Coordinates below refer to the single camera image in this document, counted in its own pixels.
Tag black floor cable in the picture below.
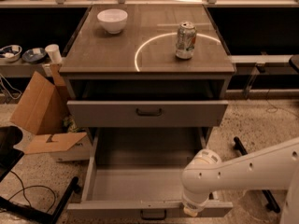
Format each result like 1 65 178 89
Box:
6 170 57 214

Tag black stand base left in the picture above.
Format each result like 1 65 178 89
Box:
0 175 82 224

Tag grey top drawer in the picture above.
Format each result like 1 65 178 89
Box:
67 101 228 128

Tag blue patterned bowl right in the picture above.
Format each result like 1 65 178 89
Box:
22 48 47 64

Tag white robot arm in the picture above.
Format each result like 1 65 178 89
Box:
181 138 299 224

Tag green snack bags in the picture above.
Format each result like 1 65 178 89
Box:
63 116 81 133

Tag white paper cup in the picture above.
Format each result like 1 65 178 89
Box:
45 44 63 63

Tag brown cardboard box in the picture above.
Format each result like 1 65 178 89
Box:
10 64 92 161

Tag grey drawer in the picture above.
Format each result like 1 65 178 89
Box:
66 127 234 221
67 101 228 128

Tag crushed soda can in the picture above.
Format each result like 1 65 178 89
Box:
176 21 197 60

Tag blue patterned bowl left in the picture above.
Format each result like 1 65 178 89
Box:
0 45 22 63

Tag black chair seat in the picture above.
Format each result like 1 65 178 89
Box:
0 126 24 182

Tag white ceramic bowl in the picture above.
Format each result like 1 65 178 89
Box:
97 8 128 35

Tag grey drawer cabinet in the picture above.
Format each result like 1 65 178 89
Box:
60 4 235 138

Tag blue patterned bowl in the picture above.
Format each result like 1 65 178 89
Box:
22 48 47 64
0 45 22 63

